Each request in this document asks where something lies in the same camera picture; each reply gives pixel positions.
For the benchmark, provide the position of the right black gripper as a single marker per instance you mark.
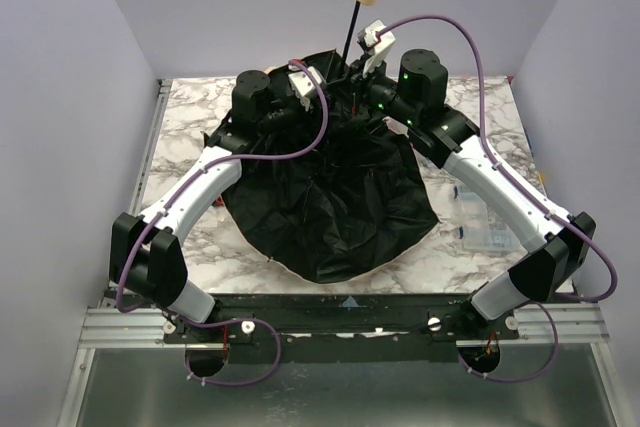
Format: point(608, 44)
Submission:
point(361, 73)

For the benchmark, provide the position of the beige umbrella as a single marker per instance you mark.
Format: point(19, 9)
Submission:
point(355, 201)

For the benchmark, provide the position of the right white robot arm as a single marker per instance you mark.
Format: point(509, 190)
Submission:
point(555, 240)

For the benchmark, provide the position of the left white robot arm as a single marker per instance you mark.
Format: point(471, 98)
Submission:
point(214, 172)

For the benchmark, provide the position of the clear plastic screw box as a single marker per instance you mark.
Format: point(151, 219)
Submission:
point(480, 228)

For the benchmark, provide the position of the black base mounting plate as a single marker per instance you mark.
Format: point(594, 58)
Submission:
point(323, 328)

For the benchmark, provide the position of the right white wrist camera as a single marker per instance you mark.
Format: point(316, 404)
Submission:
point(375, 48)

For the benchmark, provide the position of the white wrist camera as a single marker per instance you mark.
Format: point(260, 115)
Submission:
point(303, 87)
point(375, 48)

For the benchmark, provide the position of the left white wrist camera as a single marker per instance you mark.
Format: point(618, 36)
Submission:
point(303, 87)

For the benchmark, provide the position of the aluminium frame rail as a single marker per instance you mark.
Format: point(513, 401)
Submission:
point(111, 329)

